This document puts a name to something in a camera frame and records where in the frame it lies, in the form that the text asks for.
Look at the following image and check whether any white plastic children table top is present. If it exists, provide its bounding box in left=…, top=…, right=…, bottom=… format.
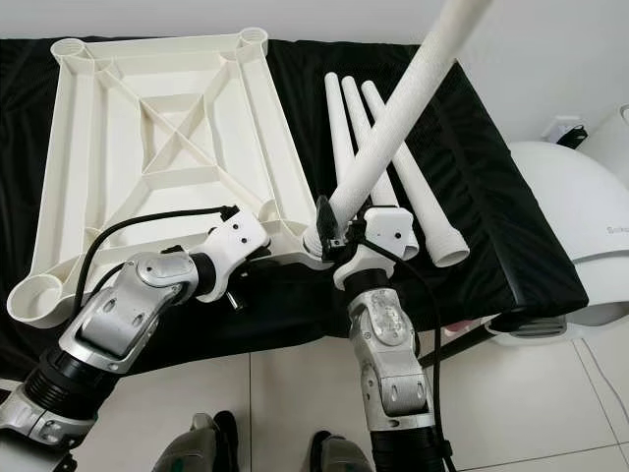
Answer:
left=8, top=29, right=340, bottom=330

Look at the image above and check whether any grey robot right foot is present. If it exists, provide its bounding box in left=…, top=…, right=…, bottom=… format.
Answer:
left=310, top=433, right=374, bottom=472

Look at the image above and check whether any black metal table leg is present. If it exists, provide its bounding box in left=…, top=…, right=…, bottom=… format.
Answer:
left=421, top=324, right=492, bottom=370

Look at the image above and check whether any white dome appliance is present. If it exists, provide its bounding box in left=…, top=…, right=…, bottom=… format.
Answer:
left=491, top=141, right=629, bottom=347

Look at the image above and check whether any white cylinder appliance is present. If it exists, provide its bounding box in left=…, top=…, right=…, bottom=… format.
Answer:
left=575, top=103, right=629, bottom=188

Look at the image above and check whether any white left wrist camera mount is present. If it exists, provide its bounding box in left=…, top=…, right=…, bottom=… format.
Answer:
left=206, top=211, right=271, bottom=296

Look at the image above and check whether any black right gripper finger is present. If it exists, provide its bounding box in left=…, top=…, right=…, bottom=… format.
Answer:
left=313, top=194, right=337, bottom=255

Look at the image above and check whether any wall socket with black plug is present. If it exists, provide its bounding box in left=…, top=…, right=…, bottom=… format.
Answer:
left=545, top=116, right=591, bottom=147

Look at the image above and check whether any black cloth table cover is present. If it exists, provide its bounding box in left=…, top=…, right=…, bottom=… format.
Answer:
left=0, top=37, right=591, bottom=383

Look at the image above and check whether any grey robot left foot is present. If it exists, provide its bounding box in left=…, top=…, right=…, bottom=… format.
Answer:
left=157, top=411, right=239, bottom=472

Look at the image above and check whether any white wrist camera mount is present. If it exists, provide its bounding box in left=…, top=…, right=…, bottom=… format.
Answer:
left=206, top=211, right=271, bottom=296
left=332, top=206, right=419, bottom=291

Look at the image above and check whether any grey robot foot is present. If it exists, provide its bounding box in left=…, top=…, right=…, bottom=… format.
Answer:
left=310, top=433, right=374, bottom=472
left=157, top=411, right=239, bottom=472

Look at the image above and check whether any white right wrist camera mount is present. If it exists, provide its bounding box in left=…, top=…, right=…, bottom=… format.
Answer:
left=332, top=206, right=419, bottom=291

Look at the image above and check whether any pink plastic item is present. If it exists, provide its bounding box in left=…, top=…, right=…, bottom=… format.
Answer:
left=442, top=317, right=483, bottom=337

